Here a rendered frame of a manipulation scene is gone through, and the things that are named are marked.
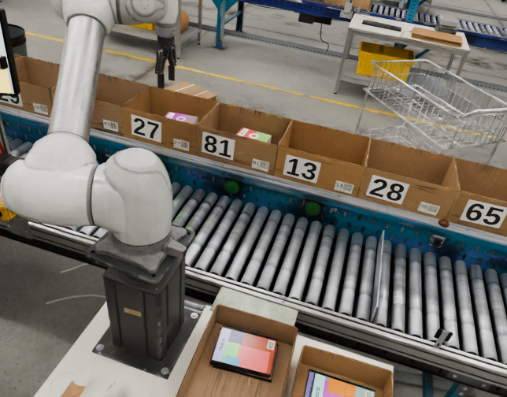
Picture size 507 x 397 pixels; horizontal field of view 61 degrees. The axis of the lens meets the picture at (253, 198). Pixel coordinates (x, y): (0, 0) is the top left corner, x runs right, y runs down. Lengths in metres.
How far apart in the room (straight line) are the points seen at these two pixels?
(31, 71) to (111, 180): 1.87
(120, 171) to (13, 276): 1.93
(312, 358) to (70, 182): 0.90
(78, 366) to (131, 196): 0.66
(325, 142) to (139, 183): 1.36
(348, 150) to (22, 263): 2.00
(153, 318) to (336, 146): 1.32
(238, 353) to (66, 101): 0.89
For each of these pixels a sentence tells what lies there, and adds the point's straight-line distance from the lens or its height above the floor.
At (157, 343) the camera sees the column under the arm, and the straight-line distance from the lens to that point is 1.40.
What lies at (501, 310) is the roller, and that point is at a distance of 2.00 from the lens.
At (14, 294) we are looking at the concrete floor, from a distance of 2.79.
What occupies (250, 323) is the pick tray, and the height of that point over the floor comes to 0.80.
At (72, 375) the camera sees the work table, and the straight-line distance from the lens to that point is 1.50.
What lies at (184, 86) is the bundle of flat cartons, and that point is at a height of 0.13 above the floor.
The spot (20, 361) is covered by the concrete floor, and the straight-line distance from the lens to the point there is 2.50.
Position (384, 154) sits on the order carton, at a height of 0.98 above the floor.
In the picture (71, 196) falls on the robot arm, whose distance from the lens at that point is 1.08.
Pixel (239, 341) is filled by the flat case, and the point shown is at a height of 0.80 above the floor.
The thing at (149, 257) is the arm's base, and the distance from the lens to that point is 1.15.
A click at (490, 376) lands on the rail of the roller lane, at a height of 0.71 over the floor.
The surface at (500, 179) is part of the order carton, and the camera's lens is 2.32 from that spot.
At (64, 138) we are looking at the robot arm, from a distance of 1.15.
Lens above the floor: 2.00
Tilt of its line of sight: 37 degrees down
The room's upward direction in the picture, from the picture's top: 8 degrees clockwise
